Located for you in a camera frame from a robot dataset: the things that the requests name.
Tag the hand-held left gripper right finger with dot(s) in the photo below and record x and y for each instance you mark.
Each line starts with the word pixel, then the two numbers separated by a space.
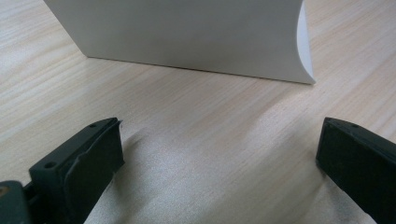
pixel 361 165

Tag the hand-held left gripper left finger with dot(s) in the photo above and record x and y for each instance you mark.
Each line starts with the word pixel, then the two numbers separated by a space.
pixel 81 174

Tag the white expandable metal book rack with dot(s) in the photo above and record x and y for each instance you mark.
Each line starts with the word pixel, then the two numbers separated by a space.
pixel 186 34

